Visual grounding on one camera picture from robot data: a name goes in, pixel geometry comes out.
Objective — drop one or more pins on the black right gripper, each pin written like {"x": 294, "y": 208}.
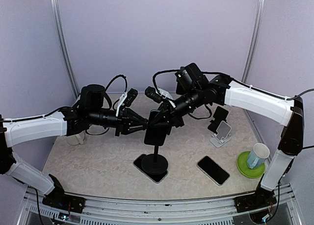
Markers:
{"x": 173, "y": 117}

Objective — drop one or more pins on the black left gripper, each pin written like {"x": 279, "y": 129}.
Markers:
{"x": 123, "y": 121}

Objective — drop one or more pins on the teal-edged black phone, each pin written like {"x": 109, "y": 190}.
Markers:
{"x": 155, "y": 136}

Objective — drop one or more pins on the blue-edged black phone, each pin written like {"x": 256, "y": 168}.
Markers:
{"x": 179, "y": 89}

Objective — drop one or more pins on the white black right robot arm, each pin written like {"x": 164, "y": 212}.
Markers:
{"x": 195, "y": 90}

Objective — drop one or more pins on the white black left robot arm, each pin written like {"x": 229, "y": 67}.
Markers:
{"x": 65, "y": 121}

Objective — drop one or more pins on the black folding phone stand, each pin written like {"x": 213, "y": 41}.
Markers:
{"x": 219, "y": 115}

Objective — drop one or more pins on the clear-case black phone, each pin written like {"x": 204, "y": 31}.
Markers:
{"x": 155, "y": 178}

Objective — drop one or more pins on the silver folding phone stand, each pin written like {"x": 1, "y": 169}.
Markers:
{"x": 222, "y": 136}

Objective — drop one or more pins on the white-edged black phone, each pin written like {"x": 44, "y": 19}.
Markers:
{"x": 214, "y": 171}

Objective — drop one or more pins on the white mug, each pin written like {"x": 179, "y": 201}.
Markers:
{"x": 77, "y": 139}

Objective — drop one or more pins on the green plate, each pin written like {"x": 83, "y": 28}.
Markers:
{"x": 243, "y": 168}

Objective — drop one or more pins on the light blue cup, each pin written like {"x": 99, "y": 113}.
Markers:
{"x": 259, "y": 153}

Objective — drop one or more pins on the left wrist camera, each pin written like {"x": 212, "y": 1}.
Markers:
{"x": 125, "y": 100}

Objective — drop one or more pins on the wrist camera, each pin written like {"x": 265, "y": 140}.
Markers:
{"x": 158, "y": 95}
{"x": 125, "y": 100}

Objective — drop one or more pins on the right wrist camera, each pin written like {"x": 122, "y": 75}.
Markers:
{"x": 158, "y": 95}

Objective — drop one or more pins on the aluminium front rail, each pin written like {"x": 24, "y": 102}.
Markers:
{"x": 108, "y": 211}

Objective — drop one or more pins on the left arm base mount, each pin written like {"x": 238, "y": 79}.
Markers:
{"x": 65, "y": 202}

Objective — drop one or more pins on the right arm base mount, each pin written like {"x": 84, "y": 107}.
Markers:
{"x": 253, "y": 201}

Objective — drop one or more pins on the left aluminium frame post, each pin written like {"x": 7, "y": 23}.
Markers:
{"x": 63, "y": 46}

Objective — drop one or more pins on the aluminium frame post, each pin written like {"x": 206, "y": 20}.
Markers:
{"x": 254, "y": 40}
{"x": 63, "y": 46}

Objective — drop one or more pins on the right aluminium frame post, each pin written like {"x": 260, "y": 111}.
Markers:
{"x": 254, "y": 40}

